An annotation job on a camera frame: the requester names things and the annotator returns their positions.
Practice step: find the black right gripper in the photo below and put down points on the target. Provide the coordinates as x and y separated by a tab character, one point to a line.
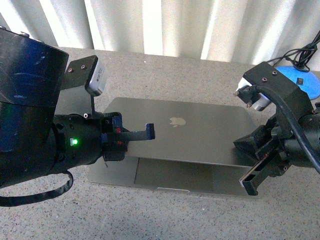
265	150

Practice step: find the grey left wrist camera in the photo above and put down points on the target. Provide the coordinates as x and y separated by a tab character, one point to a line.
97	82

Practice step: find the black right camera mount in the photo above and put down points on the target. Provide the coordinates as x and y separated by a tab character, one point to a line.
267	76

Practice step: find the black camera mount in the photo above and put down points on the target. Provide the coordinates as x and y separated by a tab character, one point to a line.
75	96
267	76

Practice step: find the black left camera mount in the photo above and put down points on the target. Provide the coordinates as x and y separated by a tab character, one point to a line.
75	96

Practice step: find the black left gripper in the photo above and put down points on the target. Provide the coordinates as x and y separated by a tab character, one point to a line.
113	148

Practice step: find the blue round lamp base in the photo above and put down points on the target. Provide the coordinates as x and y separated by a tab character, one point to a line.
307	81

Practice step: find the grey laptop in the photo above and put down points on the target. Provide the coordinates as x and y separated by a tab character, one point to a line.
193	150

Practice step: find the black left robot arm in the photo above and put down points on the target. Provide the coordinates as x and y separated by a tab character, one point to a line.
48	122

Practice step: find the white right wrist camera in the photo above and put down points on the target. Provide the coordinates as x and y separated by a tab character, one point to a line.
253	99

